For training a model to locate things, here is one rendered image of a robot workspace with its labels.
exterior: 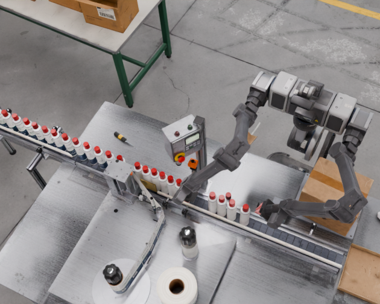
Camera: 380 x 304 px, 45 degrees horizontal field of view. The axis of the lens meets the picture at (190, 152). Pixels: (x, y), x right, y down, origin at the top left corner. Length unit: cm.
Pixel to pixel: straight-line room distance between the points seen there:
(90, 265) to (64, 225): 32
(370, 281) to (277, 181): 74
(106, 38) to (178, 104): 93
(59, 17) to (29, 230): 183
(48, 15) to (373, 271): 300
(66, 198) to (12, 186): 125
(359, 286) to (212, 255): 78
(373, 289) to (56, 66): 342
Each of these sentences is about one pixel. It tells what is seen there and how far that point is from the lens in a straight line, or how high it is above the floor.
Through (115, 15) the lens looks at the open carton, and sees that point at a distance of 360.
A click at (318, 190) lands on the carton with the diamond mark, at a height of 112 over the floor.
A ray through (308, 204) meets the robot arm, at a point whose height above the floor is 142.
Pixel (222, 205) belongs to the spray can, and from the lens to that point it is 249.
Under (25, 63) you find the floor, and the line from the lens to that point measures 486.
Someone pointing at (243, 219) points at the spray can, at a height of 97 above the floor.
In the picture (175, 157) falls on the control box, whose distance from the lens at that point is 228.
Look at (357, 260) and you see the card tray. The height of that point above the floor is 83.
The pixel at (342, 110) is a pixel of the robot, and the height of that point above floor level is 153.
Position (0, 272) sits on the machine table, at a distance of 284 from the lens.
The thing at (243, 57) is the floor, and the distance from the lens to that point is 451.
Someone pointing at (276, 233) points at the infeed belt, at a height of 88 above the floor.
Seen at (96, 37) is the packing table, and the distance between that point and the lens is 372.
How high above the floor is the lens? 329
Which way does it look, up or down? 58 degrees down
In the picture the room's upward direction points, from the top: 6 degrees counter-clockwise
